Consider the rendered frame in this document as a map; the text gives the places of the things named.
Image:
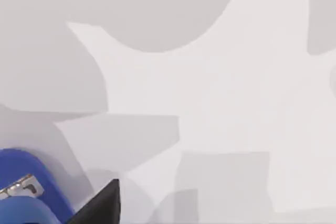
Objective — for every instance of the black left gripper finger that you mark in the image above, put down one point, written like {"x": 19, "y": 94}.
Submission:
{"x": 105, "y": 205}

